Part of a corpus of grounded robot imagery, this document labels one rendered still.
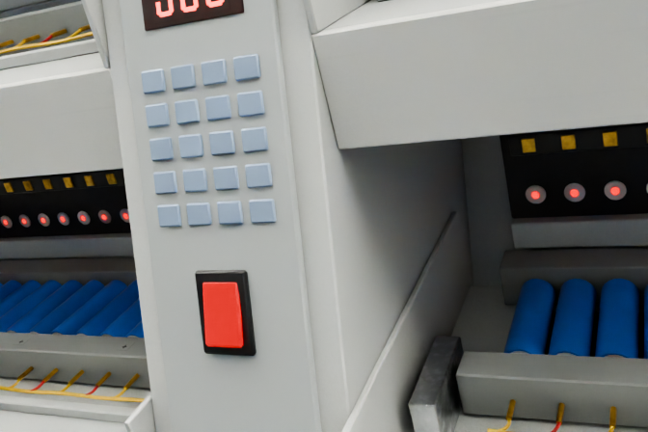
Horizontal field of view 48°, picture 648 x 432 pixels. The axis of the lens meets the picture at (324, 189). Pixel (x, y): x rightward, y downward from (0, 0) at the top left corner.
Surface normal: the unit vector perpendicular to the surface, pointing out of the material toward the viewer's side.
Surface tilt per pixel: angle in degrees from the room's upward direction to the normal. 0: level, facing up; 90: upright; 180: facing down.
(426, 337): 90
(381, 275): 90
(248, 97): 90
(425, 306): 90
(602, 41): 108
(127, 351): 18
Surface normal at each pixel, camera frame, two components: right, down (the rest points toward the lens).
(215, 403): -0.42, 0.11
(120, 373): -0.37, 0.42
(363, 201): 0.90, -0.06
